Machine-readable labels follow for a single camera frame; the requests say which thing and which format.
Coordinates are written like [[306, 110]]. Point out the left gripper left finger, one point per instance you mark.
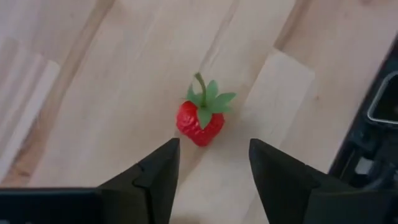
[[136, 199]]

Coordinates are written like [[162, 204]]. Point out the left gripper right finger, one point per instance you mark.
[[292, 199]]

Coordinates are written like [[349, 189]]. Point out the red strawberry with green calyx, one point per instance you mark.
[[189, 124]]

